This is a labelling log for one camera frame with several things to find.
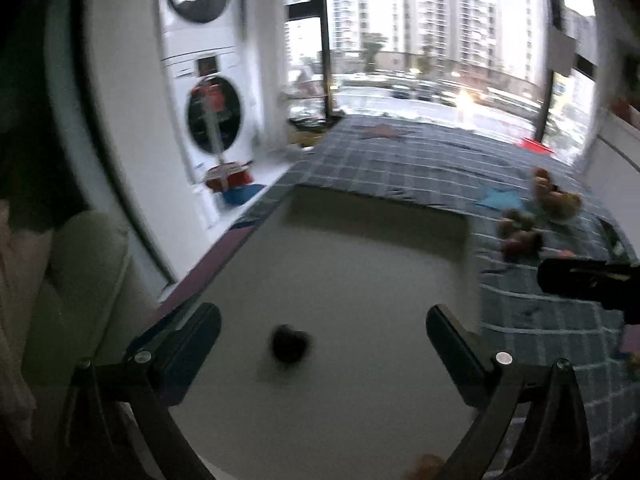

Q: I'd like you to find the hanging white cloth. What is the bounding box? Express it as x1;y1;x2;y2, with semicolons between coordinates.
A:
546;27;581;77

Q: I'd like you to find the clear glass fruit bowl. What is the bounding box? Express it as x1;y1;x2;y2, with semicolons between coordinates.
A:
530;167;586;223

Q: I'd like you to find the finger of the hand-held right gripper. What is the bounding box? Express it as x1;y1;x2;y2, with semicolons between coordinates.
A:
537;257;640;311

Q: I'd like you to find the blue container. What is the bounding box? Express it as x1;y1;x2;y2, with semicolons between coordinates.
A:
222;183;266;207

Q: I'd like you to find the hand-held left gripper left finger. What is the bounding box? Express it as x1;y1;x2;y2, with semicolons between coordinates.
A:
65;302;223;480

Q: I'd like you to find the green cardboard box white inside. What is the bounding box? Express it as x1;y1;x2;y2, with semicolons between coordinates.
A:
159;185;483;480

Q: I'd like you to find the red container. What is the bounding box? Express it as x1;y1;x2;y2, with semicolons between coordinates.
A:
205;160;255;192

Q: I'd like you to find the white washing machine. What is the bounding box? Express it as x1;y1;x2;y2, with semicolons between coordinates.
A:
170;47;263;186

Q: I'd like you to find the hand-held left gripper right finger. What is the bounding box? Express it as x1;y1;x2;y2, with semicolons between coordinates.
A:
426;304;593;480

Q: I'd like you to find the checked star print tablecloth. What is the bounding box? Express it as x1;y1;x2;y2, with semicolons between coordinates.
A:
295;115;640;480

